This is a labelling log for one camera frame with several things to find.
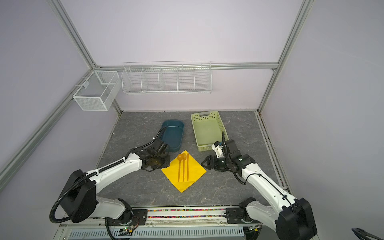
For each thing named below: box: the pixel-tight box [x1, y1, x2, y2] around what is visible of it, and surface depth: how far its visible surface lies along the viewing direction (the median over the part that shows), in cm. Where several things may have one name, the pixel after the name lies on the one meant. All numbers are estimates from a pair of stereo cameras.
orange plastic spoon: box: [177, 153, 184, 183], surface depth 96 cm
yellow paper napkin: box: [161, 150, 207, 193], surface depth 90 cm
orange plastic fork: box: [182, 152, 187, 182], surface depth 96 cm
